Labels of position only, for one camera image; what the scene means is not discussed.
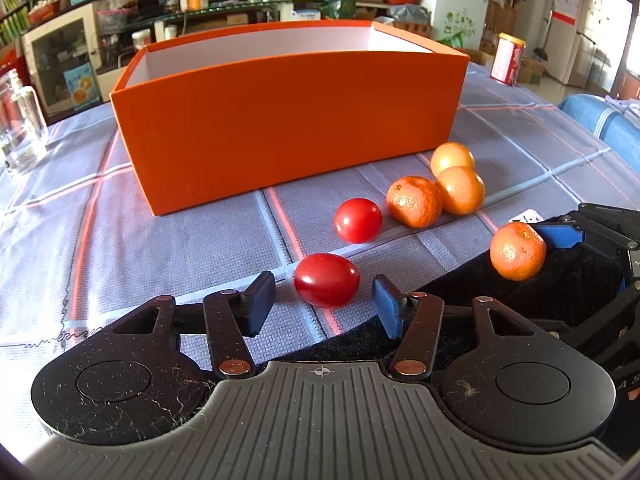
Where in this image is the plaid tablecloth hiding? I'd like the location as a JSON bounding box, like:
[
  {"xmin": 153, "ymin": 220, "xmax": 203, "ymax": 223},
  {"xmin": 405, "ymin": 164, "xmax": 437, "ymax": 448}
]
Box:
[{"xmin": 0, "ymin": 60, "xmax": 640, "ymax": 461}]

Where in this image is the green plastic bag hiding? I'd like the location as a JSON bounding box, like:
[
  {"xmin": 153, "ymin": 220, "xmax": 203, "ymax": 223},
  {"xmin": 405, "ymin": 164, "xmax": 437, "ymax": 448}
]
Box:
[{"xmin": 320, "ymin": 0, "xmax": 357, "ymax": 20}]

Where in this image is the orange cardboard box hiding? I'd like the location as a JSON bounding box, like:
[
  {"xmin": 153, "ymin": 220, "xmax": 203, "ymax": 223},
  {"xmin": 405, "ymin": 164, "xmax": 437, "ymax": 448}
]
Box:
[{"xmin": 110, "ymin": 20, "xmax": 471, "ymax": 217}]

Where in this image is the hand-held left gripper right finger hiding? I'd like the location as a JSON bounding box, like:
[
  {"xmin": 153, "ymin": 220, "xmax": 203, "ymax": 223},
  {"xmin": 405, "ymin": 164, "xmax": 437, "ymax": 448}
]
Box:
[{"xmin": 372, "ymin": 274, "xmax": 538, "ymax": 381}]

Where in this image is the small floor cardboard box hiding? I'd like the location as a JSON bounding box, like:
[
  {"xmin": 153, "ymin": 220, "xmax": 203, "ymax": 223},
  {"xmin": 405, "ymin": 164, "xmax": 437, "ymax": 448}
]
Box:
[{"xmin": 517, "ymin": 57, "xmax": 546, "ymax": 85}]

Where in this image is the mandarin orange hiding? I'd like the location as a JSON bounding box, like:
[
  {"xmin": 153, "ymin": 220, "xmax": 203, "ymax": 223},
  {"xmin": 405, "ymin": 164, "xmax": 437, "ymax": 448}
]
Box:
[
  {"xmin": 386, "ymin": 176, "xmax": 444, "ymax": 229},
  {"xmin": 436, "ymin": 166, "xmax": 486, "ymax": 216},
  {"xmin": 430, "ymin": 142, "xmax": 476, "ymax": 176},
  {"xmin": 489, "ymin": 222, "xmax": 548, "ymax": 281}
]

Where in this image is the pink plastic basket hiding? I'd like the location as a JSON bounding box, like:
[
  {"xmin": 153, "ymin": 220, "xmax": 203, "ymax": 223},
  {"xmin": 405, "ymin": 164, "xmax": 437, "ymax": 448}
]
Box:
[{"xmin": 96, "ymin": 9, "xmax": 132, "ymax": 33}]

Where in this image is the round red tomato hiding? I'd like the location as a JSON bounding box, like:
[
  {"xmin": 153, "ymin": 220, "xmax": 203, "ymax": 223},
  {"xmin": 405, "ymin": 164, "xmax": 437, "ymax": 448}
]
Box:
[{"xmin": 334, "ymin": 198, "xmax": 383, "ymax": 244}]

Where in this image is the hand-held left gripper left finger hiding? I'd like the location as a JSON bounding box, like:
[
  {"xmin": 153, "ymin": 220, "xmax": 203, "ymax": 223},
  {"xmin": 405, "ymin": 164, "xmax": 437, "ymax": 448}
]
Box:
[{"xmin": 102, "ymin": 270, "xmax": 277, "ymax": 381}]

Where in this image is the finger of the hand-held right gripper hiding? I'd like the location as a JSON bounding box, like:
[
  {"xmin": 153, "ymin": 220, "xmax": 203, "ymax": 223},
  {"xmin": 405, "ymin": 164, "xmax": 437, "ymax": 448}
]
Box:
[
  {"xmin": 565, "ymin": 287, "xmax": 635, "ymax": 351},
  {"xmin": 532, "ymin": 202, "xmax": 640, "ymax": 252}
]

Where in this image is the white glass door cabinet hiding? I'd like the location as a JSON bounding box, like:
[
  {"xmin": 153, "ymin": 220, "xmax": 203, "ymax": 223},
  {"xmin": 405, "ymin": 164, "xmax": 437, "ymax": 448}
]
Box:
[{"xmin": 22, "ymin": 2, "xmax": 108, "ymax": 116}]

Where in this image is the clear glass bottle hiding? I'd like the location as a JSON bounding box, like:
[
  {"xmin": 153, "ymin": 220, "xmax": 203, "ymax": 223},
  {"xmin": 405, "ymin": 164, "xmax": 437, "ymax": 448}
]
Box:
[{"xmin": 0, "ymin": 69, "xmax": 49, "ymax": 177}]

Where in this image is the white television stand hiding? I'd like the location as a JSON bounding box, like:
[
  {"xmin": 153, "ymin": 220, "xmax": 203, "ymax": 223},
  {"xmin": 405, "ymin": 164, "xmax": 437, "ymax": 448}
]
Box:
[{"xmin": 97, "ymin": 0, "xmax": 431, "ymax": 53}]

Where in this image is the red cylindrical can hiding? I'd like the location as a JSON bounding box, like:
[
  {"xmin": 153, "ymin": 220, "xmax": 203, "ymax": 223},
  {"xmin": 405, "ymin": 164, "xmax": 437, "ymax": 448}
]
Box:
[{"xmin": 491, "ymin": 32, "xmax": 527, "ymax": 86}]

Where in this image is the oval red tomato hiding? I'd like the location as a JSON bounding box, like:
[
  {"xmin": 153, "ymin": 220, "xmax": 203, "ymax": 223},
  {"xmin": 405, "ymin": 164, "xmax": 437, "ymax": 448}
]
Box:
[{"xmin": 293, "ymin": 253, "xmax": 361, "ymax": 309}]

